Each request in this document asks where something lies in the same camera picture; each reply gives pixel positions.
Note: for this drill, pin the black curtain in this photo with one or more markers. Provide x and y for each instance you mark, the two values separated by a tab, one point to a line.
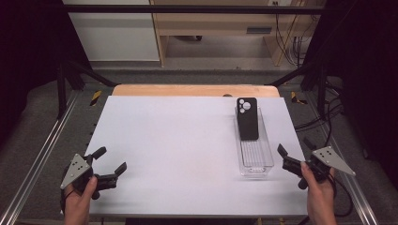
28	56
366	78

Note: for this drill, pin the black horizontal frame bar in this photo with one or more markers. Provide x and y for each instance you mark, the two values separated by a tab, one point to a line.
187	9

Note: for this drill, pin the clear plastic bin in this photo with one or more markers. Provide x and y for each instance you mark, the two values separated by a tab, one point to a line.
255	156

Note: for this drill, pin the white cabinet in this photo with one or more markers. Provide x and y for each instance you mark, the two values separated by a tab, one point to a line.
115	37

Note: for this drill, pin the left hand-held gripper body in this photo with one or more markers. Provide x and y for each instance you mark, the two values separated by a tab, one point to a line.
76	168

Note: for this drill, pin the black frame strut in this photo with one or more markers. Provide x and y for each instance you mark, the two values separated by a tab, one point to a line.
308	73
78	73

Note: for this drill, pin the white table mat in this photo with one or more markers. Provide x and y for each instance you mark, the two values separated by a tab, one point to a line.
172	156

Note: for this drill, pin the aluminium floor rail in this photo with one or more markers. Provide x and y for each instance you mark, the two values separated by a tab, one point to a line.
359	193
37	156

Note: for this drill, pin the person's right hand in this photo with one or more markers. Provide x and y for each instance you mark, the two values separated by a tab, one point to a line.
319	197

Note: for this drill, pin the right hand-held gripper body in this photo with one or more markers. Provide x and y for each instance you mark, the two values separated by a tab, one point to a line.
331	159

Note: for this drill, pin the light wooden desk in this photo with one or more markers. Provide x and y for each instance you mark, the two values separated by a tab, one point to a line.
216	22

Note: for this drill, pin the person's left hand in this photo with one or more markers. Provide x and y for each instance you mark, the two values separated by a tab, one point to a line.
78	200

